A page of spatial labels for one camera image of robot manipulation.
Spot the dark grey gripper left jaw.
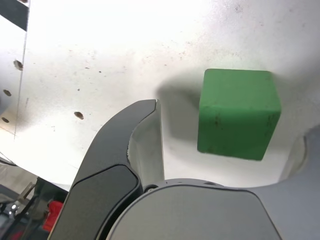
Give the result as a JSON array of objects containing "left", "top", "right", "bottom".
[{"left": 48, "top": 98, "right": 166, "bottom": 240}]

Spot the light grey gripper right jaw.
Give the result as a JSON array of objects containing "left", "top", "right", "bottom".
[{"left": 104, "top": 128, "right": 320, "bottom": 240}]

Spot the green cube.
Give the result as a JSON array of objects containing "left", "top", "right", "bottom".
[{"left": 196, "top": 68, "right": 283, "bottom": 162}]

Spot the red plastic item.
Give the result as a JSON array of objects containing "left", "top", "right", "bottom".
[{"left": 41, "top": 199, "right": 64, "bottom": 232}]

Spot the black tape strip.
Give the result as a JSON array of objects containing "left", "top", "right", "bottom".
[{"left": 0, "top": 0, "right": 31, "bottom": 33}]

